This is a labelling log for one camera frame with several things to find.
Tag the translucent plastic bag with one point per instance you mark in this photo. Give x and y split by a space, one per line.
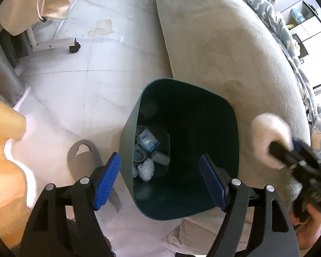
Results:
182 235

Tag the grey and white wardrobe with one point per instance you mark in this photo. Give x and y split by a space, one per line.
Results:
313 29

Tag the grey bed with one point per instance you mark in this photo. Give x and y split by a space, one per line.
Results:
216 45

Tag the grey slipper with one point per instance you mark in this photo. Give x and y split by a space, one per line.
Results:
80 163

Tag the blue patterned blanket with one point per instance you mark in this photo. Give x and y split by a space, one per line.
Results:
259 2

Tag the dark green trash bin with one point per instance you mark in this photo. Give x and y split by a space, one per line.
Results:
190 112

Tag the blue wet wipe packet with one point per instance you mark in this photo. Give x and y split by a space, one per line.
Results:
149 139

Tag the brown cardboard tape roll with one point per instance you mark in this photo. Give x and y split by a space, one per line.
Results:
140 156

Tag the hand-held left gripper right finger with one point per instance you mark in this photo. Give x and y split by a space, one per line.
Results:
212 182

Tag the large white tissue ball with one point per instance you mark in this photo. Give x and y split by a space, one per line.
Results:
262 133

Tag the small white tissue ball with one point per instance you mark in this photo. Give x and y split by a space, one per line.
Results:
146 170

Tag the person's right hand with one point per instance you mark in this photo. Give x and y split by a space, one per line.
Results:
307 227

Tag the light blue cushion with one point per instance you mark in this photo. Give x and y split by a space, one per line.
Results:
297 15

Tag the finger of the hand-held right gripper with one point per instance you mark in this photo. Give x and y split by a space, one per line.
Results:
281 154
301 147

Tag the grey hanging cloth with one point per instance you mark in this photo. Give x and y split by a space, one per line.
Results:
2 64

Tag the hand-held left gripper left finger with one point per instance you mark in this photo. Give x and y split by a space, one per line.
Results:
107 182

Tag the orange cloth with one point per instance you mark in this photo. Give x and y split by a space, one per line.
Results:
5 166

